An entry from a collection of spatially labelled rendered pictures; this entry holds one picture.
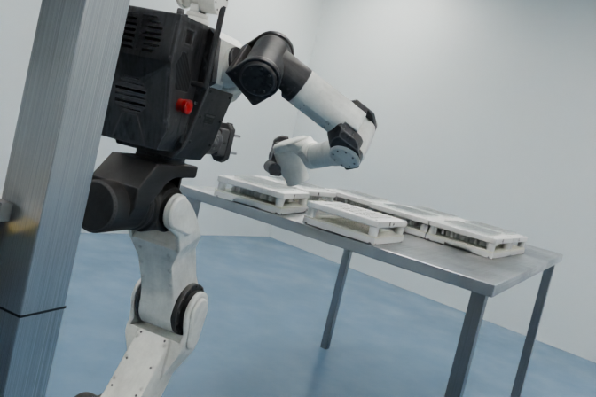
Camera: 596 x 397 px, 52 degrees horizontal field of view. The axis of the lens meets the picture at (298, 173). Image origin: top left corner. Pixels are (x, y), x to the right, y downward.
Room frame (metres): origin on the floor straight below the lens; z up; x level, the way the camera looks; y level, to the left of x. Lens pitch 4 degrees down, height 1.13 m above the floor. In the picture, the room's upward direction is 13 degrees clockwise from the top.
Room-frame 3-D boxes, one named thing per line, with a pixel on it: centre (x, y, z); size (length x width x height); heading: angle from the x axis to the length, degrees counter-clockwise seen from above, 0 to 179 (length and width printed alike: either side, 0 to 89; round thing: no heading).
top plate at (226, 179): (2.07, 0.10, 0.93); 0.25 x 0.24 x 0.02; 70
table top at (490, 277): (2.48, -0.46, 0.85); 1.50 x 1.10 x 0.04; 150
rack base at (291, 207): (2.07, 0.10, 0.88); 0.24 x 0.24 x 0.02; 70
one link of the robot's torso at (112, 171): (1.39, 0.35, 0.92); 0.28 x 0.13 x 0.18; 160
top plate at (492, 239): (2.22, -0.67, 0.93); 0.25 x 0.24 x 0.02; 57
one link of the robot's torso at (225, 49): (1.41, 0.34, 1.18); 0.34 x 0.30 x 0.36; 70
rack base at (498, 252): (2.22, -0.67, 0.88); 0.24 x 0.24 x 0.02; 57
